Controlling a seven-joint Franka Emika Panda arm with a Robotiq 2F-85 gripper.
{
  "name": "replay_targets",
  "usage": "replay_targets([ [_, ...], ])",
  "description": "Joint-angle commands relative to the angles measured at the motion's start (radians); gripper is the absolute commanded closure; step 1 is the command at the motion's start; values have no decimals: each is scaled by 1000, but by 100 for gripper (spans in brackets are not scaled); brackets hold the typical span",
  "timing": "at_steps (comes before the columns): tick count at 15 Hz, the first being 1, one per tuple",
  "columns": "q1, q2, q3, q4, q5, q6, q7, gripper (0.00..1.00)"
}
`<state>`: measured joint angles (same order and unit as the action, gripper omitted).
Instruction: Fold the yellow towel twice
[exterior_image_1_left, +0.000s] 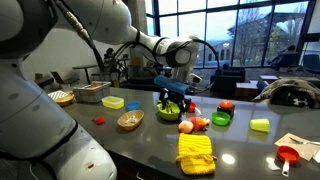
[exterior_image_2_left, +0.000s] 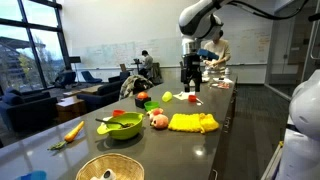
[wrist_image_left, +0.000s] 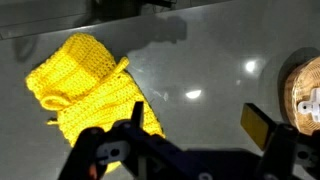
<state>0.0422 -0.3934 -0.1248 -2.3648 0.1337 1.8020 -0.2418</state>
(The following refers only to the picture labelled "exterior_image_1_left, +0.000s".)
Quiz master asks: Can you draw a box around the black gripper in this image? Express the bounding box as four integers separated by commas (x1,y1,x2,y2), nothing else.
159,87,193,113

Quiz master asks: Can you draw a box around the yellow knitted towel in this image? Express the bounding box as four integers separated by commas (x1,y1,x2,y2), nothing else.
175,132,218,176

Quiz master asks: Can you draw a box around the dark spoon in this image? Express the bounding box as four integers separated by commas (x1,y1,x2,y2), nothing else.
160,102,174,114

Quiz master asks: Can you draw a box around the lime green bowl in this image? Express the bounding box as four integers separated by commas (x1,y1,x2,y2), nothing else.
156,101,182,122

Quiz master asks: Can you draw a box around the small red-orange cup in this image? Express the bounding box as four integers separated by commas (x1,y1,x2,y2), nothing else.
187,101,198,114

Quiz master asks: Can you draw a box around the plush toy animal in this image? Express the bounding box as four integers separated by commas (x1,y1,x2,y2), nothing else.
178,120,195,135

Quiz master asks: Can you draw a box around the orange plush toy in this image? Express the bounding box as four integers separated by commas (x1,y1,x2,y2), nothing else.
189,116,212,132

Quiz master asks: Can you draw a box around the small blue bowl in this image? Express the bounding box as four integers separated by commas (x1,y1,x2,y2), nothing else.
125,100,142,112

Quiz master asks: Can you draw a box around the small green bowl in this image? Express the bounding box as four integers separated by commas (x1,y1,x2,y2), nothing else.
211,111,232,127

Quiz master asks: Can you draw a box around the large oval wicker basket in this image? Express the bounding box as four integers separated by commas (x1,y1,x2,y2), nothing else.
116,109,145,132

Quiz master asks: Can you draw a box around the orange ball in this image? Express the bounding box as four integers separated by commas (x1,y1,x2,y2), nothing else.
219,99,235,110

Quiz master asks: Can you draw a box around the black box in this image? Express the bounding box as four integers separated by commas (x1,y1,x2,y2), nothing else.
216,104,236,118

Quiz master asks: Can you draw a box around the dark blue sofa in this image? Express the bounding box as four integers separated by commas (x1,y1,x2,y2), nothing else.
209,64,247,94

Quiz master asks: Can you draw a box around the yellow plastic container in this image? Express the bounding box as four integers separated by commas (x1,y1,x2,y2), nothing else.
101,95,125,110

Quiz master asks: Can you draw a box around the wooden coffee table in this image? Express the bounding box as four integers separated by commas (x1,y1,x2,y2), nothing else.
234,81,259,100

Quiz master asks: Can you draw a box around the small red block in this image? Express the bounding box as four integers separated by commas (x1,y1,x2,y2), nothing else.
93,115,106,126

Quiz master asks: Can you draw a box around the white woven crate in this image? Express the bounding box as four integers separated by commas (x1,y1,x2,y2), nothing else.
72,81,112,104

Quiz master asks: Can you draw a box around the yellow-green plastic cup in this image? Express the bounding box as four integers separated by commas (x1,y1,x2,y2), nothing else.
249,118,271,134

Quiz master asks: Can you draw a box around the round black table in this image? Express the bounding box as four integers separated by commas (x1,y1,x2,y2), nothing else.
72,64,98,85

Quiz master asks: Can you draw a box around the low lounge table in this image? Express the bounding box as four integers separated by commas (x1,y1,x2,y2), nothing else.
259,74,280,84

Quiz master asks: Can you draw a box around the small round wicker basket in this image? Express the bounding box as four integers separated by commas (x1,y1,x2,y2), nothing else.
54,93,76,108

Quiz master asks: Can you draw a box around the dark lounge chair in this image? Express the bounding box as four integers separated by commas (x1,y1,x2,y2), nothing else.
49,70,81,90

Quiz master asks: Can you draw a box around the camouflage jacket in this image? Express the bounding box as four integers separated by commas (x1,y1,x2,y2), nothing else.
252,78,320,110

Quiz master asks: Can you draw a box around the checkered cloth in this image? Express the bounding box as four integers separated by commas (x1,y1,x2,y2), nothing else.
47,89,69,101

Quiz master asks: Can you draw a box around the seated person by window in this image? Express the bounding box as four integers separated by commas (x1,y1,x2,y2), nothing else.
269,44,300,71

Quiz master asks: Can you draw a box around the red measuring cup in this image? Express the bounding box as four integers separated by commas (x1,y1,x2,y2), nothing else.
276,145,301,178

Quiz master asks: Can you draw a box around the metal fork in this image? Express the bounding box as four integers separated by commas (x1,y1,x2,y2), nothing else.
288,136,320,146

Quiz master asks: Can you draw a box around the blue armchair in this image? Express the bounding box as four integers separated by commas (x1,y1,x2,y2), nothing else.
302,54,320,76

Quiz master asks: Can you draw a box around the small white paper piece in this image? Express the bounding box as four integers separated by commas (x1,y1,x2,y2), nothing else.
312,149,320,164

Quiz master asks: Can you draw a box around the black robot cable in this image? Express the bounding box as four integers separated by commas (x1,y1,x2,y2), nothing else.
53,0,221,96

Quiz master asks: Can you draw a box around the black stereo camera bar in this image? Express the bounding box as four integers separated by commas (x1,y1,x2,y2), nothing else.
34,75,55,90

